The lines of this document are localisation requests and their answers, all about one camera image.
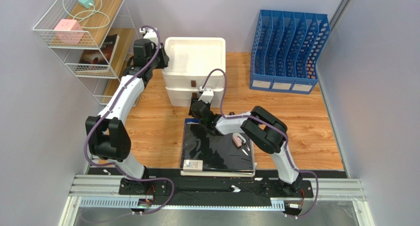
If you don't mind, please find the white three drawer organizer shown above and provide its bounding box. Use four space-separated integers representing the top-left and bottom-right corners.
162 37 226 107

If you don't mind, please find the pink correction tape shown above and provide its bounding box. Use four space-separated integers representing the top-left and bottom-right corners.
232 133 246 148

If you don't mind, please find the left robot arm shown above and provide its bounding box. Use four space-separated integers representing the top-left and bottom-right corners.
83 38 169 182

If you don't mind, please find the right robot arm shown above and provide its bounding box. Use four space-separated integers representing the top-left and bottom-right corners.
190 101 302 188

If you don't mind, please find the blue folder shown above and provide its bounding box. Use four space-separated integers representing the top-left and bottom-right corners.
184 118 199 124

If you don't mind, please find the dark cover book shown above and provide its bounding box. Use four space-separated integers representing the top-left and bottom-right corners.
79 34 120 71

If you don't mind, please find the mint green charger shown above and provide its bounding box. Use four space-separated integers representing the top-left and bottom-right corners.
78 0 95 9

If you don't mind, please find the pink cube power socket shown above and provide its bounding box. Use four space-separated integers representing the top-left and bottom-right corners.
54 19 84 44

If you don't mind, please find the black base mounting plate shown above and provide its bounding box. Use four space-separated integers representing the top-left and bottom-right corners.
118 168 315 206

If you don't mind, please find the blue file organizer rack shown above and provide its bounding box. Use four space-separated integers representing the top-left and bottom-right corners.
249 10 331 95

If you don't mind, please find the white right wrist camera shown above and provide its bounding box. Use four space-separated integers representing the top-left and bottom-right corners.
198 86 214 104

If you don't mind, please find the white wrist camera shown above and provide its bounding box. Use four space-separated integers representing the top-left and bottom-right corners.
198 86 214 104
139 27 161 48

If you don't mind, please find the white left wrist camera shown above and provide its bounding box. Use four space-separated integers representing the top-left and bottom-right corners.
139 27 161 48

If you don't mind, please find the white wire shelf rack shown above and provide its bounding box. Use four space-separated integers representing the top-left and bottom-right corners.
33 0 140 105

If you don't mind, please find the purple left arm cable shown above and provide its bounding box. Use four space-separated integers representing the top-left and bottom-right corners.
83 25 176 217

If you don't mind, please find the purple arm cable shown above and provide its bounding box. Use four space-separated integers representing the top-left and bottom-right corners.
83 25 176 217
201 68 319 219

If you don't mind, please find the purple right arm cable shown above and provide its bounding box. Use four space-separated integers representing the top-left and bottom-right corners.
201 68 319 219

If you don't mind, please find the aluminium frame rail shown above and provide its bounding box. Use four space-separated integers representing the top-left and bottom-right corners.
59 169 374 226

